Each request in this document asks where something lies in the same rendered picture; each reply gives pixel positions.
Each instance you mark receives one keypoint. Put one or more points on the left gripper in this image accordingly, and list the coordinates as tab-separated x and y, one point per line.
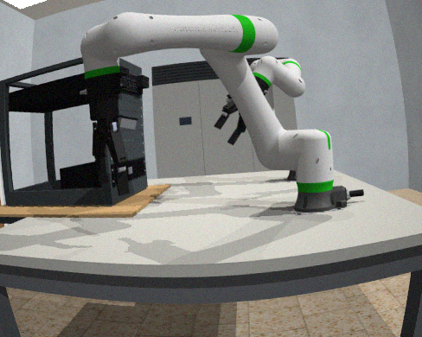
106	109

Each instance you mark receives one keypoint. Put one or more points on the flat brown cardboard sheet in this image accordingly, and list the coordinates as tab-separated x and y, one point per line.
128	209

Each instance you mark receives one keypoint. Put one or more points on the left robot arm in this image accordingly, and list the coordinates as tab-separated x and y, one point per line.
225	40

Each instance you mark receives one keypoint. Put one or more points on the black metal rack frame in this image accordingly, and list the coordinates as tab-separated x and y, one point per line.
76	179

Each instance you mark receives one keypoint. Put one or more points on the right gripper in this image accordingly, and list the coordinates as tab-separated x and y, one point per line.
223	118

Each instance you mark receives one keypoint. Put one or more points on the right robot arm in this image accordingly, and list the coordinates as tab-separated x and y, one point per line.
272	71

